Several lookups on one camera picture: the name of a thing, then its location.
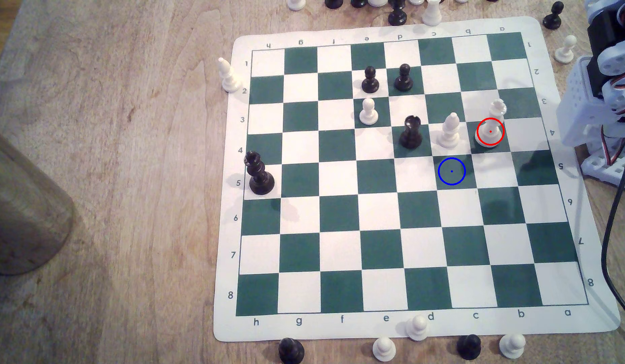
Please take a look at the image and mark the white chess king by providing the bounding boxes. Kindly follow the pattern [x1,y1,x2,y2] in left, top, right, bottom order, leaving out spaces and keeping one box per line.
[474,98,508,148]

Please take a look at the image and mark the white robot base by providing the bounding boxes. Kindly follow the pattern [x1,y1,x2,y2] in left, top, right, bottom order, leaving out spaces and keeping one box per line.
[581,144,625,192]

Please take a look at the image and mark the black chess queen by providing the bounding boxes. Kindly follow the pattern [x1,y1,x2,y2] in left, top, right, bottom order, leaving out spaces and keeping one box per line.
[244,151,275,196]

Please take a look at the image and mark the white chess pawn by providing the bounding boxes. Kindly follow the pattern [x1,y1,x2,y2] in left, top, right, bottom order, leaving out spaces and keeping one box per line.
[372,337,397,363]
[554,34,577,64]
[406,315,430,342]
[358,97,379,126]
[499,333,527,360]

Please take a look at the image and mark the black chess rook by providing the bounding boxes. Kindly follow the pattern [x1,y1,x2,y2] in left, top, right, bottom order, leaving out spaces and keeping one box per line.
[398,115,423,150]

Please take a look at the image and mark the black chess pawn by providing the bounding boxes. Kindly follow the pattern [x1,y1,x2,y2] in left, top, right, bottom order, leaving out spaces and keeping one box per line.
[456,334,482,361]
[394,63,414,93]
[361,66,380,94]
[542,1,564,30]

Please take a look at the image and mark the white chess bishop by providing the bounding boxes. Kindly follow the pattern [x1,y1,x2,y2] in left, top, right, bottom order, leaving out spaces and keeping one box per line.
[438,112,462,149]
[217,57,241,93]

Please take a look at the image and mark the green and white chessboard mat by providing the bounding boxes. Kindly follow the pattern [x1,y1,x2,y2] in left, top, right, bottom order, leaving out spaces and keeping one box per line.
[213,16,622,343]

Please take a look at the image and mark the black cable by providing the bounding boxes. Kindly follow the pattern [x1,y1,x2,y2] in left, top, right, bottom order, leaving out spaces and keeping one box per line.
[601,135,625,327]

